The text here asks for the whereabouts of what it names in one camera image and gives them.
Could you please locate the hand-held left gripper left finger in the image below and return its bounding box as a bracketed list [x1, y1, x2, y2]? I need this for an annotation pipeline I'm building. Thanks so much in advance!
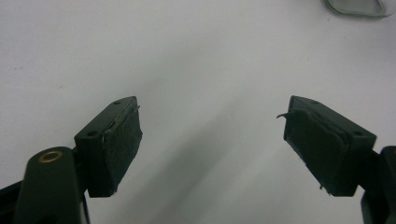
[74, 95, 144, 199]

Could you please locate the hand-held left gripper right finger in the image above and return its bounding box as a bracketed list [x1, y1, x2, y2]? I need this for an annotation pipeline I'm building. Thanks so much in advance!
[276, 94, 377, 198]

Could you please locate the clear glass dish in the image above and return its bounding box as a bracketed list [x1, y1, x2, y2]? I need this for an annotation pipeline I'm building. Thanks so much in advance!
[323, 0, 396, 19]

